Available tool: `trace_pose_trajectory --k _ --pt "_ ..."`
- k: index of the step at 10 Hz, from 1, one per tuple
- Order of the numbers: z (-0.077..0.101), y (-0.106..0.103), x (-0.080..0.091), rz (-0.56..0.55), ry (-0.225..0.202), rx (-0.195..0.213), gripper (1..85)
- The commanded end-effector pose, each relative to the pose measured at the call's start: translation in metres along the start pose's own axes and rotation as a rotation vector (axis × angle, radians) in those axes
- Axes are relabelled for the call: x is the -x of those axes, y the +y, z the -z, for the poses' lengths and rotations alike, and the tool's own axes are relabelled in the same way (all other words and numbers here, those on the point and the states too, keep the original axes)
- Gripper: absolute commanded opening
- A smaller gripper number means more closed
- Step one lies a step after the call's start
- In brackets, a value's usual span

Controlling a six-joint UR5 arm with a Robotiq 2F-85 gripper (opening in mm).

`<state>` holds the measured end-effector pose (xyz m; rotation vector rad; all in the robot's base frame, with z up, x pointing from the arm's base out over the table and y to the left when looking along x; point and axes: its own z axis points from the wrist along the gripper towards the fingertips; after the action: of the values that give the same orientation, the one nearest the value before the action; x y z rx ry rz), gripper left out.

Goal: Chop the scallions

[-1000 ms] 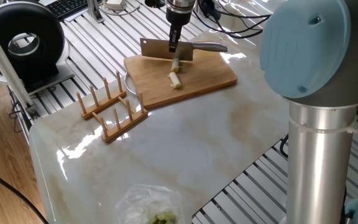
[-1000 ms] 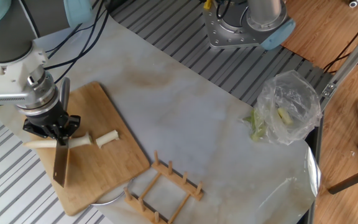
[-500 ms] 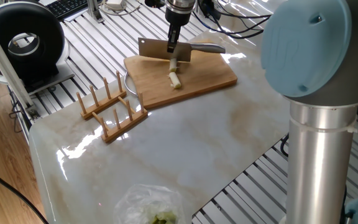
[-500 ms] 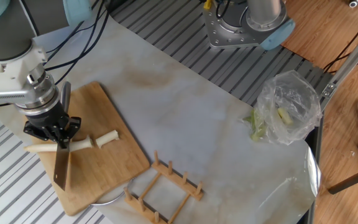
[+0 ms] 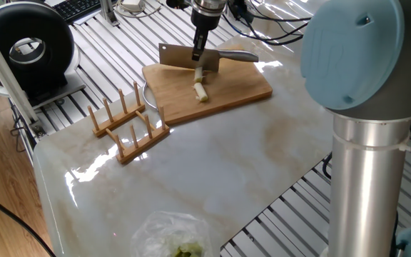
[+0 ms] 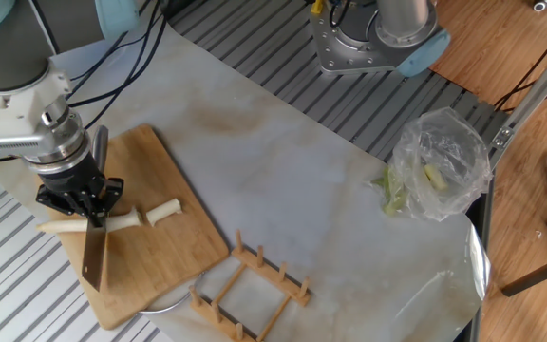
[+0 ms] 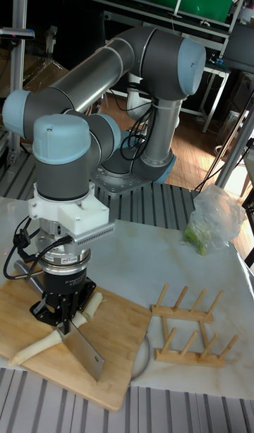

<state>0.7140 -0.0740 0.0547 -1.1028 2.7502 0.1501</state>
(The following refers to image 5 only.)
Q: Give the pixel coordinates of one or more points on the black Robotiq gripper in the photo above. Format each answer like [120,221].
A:
[205,20]

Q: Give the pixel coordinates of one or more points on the steel cleaver knife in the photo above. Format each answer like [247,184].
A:
[177,57]

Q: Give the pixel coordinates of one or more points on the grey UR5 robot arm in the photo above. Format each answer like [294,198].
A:
[366,196]

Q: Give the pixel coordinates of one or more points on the white scallion stalk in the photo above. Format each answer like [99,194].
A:
[198,74]

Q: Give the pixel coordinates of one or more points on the small black round object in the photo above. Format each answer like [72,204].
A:
[177,3]

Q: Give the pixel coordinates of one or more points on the short cut scallion piece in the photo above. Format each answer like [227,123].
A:
[201,93]

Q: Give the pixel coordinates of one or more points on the wooden cutting board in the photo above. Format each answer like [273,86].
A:
[237,85]

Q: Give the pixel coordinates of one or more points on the white power adapter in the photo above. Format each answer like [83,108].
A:
[132,5]

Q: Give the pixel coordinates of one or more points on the wooden peg rack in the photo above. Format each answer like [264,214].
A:
[134,150]

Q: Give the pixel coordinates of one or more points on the black computer keyboard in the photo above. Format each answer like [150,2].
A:
[77,8]

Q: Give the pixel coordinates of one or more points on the marble pattern table sheet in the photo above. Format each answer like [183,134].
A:
[209,178]

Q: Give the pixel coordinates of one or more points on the black round blower fan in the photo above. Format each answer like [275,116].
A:
[52,39]

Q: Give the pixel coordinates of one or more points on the clear plastic bag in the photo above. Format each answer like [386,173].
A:
[162,228]

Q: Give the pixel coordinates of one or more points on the green vegetable scraps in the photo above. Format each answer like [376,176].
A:
[187,250]

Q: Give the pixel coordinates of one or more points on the short aluminium post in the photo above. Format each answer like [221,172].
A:
[108,12]

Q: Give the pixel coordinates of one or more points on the aluminium frame beam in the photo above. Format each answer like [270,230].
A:
[5,78]

